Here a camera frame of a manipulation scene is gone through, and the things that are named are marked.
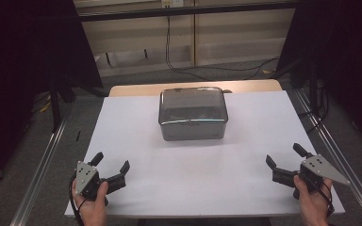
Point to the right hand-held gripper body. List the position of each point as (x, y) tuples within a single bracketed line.
[(319, 168)]

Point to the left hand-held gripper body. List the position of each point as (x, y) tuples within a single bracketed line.
[(86, 177)]

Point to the clear grey plastic box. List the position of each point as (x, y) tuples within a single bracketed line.
[(191, 132)]

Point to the clear plastic box lid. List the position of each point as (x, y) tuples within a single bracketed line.
[(191, 102)]

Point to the person's left hand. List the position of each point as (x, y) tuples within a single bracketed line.
[(92, 210)]

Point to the person's right hand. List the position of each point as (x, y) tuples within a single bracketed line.
[(314, 207)]

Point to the small black floor piece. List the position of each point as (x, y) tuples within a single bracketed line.
[(78, 136)]

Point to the black metal stand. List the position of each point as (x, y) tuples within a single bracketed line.
[(55, 103)]

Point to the white table sheet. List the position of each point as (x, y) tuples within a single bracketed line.
[(201, 175)]

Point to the wooden table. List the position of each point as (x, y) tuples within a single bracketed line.
[(138, 89)]

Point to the black curtain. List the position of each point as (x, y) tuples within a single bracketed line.
[(345, 47), (22, 62)]

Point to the black horizontal bar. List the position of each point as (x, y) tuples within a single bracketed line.
[(185, 11)]

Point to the metal floor rail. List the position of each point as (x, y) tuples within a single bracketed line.
[(336, 150), (41, 169)]

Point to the white wall outlet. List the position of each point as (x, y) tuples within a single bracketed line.
[(172, 3)]

